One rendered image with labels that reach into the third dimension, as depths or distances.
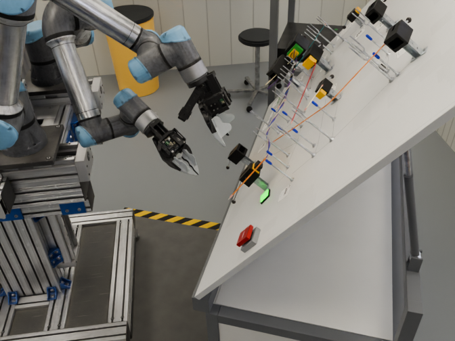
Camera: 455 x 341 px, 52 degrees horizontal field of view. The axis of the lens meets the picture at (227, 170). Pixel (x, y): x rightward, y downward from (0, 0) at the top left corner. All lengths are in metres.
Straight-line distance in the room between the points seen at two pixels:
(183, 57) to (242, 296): 0.77
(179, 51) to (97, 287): 1.43
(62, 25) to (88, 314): 1.33
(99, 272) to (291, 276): 1.18
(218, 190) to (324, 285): 1.69
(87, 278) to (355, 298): 1.40
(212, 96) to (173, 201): 1.80
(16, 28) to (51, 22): 0.29
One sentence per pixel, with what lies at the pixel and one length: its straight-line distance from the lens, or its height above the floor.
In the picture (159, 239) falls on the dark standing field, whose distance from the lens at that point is 2.86.
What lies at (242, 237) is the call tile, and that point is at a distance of 1.27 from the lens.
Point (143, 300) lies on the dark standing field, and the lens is 2.58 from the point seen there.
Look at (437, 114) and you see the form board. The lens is 0.96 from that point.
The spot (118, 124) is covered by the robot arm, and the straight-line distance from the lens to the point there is 1.59.
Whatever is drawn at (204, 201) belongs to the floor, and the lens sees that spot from 3.06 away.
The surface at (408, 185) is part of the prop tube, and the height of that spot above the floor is 1.29.
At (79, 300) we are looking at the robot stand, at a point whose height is 0.21.
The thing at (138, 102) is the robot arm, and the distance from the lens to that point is 1.52.
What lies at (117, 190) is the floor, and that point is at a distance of 3.26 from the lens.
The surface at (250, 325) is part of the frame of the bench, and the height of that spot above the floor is 0.79.
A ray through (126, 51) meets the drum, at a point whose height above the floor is 0.45.
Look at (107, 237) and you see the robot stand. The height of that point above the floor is 0.21.
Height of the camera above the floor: 2.04
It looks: 38 degrees down
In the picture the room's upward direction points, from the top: 2 degrees counter-clockwise
